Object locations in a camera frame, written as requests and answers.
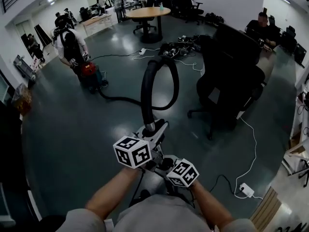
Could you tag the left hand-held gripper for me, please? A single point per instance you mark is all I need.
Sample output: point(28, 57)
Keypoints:
point(132, 153)

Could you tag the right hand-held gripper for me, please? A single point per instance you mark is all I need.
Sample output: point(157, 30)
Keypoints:
point(183, 174)

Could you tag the silver metal vacuum tube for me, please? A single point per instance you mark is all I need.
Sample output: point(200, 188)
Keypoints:
point(150, 127)

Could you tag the person's right forearm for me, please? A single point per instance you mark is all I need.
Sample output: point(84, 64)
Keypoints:
point(210, 202)

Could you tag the person's left forearm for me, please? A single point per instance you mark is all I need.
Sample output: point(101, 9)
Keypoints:
point(111, 192)

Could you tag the red vacuum cleaner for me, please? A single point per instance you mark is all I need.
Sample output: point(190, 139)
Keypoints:
point(88, 69)

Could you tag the black sneaker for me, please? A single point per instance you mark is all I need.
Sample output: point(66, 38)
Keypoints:
point(144, 193)

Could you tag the person's grey shirt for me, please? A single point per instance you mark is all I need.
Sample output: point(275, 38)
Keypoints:
point(154, 216)

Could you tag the white power strip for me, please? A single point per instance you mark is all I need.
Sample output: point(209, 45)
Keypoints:
point(143, 51)
point(246, 190)

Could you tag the open black oval case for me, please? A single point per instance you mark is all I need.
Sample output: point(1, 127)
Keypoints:
point(169, 49)

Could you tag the large black office chair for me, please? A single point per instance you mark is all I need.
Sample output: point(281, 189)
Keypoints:
point(229, 76)

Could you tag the black swivel chair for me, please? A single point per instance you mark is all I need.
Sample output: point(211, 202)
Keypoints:
point(138, 29)

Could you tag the wooden slatted steps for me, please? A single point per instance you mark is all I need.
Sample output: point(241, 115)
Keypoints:
point(265, 209)

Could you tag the round wooden table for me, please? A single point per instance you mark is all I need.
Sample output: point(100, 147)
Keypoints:
point(147, 12)

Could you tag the rectangular light wood table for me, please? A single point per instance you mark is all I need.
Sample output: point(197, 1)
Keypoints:
point(96, 20)

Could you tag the teal spray bottle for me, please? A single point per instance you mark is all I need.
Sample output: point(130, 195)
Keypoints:
point(161, 6)

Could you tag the small black backpack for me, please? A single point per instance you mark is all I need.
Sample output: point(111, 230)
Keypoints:
point(219, 19)
point(210, 17)

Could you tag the pile of red white packets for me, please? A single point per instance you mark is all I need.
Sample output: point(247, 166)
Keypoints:
point(38, 63)

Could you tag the black armrest office chair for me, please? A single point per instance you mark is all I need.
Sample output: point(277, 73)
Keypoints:
point(193, 6)

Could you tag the brown box with clear bag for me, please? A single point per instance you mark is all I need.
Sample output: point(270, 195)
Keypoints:
point(21, 100)

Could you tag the grey folded hand cart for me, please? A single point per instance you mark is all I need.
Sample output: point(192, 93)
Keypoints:
point(24, 68)

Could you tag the black folding board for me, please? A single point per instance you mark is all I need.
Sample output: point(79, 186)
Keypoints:
point(43, 35)

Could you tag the white table frame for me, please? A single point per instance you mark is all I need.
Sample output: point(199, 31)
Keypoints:
point(293, 150)

